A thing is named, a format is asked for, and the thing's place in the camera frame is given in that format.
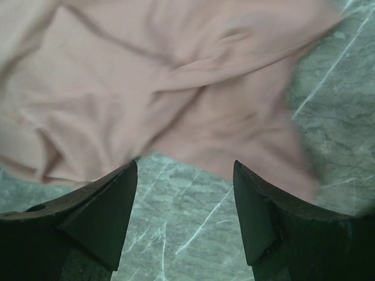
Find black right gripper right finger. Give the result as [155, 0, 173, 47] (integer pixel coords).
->
[233, 162, 374, 281]

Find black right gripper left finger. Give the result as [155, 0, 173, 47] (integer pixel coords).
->
[1, 162, 138, 280]

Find pink t shirt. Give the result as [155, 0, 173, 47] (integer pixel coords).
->
[1, 1, 343, 201]

